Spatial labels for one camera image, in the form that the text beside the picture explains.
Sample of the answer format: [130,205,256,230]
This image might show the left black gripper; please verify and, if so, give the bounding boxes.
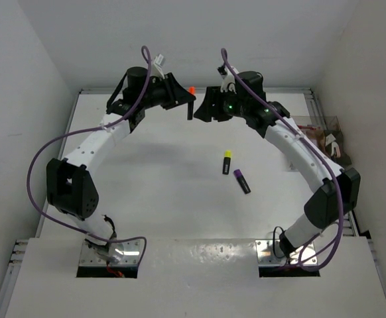
[139,72,195,110]

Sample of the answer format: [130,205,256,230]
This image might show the purple black highlighter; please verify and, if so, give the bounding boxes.
[233,169,251,194]

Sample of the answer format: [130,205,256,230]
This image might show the red gel pen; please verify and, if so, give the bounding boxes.
[298,125,318,131]

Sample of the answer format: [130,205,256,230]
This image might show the yellow black highlighter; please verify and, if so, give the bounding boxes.
[222,150,231,175]

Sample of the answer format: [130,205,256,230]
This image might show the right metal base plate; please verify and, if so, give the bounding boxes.
[255,239,318,268]

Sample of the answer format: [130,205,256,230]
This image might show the purple cable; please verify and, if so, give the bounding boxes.
[220,48,345,272]
[26,45,147,266]

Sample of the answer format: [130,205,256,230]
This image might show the pink eraser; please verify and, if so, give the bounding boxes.
[330,142,342,158]

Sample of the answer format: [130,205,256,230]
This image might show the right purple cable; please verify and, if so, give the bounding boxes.
[220,48,345,272]

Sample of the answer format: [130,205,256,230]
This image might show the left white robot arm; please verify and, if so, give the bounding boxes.
[46,66,196,249]

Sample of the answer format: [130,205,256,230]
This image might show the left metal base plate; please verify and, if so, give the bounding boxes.
[79,240,142,267]

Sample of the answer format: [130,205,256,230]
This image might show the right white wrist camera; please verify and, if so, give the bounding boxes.
[217,65,235,93]

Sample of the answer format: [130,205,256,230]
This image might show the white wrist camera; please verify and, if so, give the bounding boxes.
[151,54,165,79]
[217,65,235,93]

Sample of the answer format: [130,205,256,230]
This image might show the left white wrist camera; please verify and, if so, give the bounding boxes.
[151,54,165,79]

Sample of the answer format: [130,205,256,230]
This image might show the clear acrylic container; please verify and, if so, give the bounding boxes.
[292,116,352,168]

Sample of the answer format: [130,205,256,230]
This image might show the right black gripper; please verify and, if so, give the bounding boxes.
[194,85,248,122]

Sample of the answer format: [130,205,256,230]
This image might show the orange black highlighter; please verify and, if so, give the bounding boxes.
[187,86,196,121]

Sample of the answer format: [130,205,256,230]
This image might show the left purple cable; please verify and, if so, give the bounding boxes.
[26,45,147,266]

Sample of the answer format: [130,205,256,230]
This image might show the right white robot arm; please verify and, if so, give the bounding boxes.
[194,66,361,257]

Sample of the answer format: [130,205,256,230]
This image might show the metal base plate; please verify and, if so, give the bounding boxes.
[79,240,142,267]
[255,239,318,268]

